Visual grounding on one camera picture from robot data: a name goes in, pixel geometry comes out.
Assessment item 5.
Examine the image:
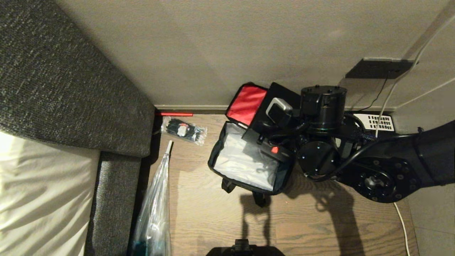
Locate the white bed sheet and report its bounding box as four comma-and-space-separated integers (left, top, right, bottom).
0, 132, 101, 256

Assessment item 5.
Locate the white cable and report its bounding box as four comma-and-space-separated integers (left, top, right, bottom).
392, 202, 411, 256
397, 76, 455, 109
375, 14, 455, 138

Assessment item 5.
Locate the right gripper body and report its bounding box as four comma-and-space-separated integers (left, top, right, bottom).
242, 123, 298, 163

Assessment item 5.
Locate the black flat case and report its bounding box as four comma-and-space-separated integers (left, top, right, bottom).
243, 82, 302, 139

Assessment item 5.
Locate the thin black power cord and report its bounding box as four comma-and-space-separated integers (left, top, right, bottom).
357, 70, 392, 113

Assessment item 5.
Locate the black wall socket plate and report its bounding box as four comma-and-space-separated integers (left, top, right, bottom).
344, 58, 419, 80

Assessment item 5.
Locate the grey fabric bed frame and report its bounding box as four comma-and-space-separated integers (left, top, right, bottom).
0, 0, 157, 256

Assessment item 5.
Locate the plastic bag of black parts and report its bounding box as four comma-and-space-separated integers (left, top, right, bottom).
161, 116, 208, 146

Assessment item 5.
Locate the bag lid with red lining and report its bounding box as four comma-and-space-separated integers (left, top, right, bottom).
226, 82, 268, 127

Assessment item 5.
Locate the clear plastic umbrella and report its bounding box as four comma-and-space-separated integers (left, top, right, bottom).
130, 140, 174, 256

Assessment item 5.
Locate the black insulated cooler bag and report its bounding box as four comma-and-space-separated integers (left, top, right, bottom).
207, 119, 296, 208

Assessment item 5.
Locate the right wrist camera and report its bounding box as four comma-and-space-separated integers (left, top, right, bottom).
266, 97, 295, 128

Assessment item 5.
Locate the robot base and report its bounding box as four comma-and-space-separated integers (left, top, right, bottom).
205, 239, 285, 256

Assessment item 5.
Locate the black cable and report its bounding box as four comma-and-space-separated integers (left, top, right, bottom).
304, 133, 423, 182

